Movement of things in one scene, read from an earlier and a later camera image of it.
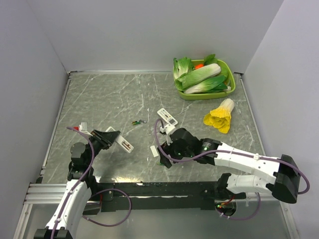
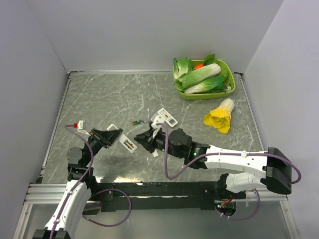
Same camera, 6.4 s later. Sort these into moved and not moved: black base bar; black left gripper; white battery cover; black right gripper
Moved: black right gripper
Not moved: white battery cover; black base bar; black left gripper
